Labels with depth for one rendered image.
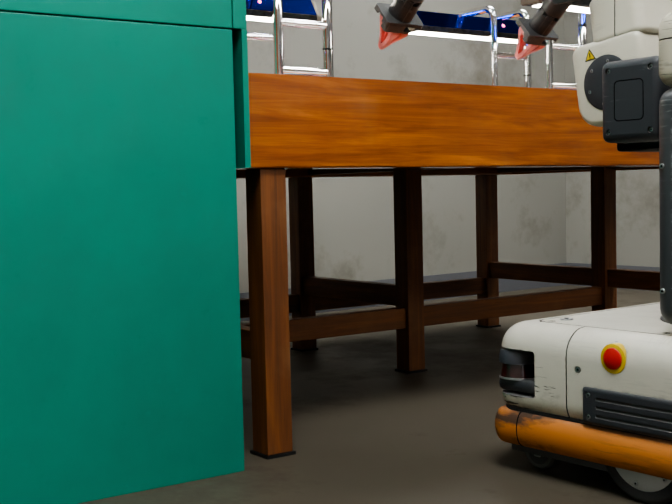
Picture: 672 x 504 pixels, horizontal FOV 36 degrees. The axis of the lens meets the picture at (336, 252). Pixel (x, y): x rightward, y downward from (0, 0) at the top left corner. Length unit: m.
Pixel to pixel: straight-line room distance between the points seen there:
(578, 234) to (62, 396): 4.18
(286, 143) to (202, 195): 0.24
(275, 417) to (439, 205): 3.06
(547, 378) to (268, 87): 0.77
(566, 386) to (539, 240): 3.73
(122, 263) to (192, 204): 0.17
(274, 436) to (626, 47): 1.01
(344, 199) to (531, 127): 2.25
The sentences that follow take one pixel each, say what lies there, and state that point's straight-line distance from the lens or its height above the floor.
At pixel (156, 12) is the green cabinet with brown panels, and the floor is 0.86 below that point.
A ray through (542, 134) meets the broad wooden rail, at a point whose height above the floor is 0.66.
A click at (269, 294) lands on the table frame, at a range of 2.09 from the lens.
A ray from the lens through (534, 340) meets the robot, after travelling 1.94.
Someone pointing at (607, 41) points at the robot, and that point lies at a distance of 2.08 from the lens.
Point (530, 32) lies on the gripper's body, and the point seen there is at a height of 0.90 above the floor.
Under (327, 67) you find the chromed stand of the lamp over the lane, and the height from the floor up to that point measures 0.85.
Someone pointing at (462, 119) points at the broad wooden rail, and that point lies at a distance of 2.38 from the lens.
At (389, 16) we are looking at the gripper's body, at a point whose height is 0.91.
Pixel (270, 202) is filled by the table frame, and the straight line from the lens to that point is 2.08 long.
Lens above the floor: 0.53
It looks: 3 degrees down
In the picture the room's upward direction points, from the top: 1 degrees counter-clockwise
